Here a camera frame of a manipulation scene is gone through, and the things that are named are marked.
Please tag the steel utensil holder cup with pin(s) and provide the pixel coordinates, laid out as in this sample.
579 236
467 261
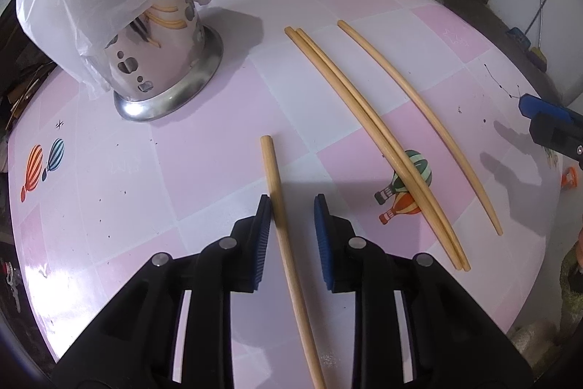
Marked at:
162 59

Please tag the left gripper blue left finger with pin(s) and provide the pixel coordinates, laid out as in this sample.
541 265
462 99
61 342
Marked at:
258 240

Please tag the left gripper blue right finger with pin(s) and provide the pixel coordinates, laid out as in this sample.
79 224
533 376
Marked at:
325 233

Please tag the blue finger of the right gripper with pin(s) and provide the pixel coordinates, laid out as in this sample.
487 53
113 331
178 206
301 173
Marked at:
530 106

